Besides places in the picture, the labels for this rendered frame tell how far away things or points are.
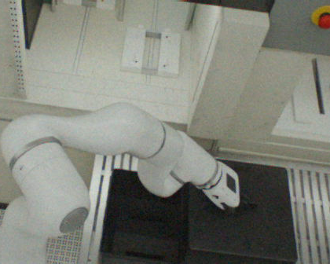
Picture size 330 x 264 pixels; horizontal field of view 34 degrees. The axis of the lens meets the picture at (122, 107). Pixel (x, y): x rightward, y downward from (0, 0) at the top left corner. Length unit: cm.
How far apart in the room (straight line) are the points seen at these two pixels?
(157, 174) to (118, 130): 27
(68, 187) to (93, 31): 126
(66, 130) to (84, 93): 94
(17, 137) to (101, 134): 15
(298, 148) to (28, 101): 96
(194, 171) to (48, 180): 47
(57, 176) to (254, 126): 107
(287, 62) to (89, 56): 75
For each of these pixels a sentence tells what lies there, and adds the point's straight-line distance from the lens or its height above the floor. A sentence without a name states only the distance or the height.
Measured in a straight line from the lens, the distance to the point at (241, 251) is 144.
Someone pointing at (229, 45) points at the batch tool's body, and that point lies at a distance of 148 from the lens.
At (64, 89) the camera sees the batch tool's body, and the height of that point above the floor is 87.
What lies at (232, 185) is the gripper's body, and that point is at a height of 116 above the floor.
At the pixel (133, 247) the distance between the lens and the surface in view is 170.
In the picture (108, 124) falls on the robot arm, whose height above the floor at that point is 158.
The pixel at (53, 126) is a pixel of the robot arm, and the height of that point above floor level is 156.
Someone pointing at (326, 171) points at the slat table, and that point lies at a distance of 203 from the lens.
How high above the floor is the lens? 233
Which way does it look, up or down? 52 degrees down
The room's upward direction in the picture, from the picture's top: 8 degrees clockwise
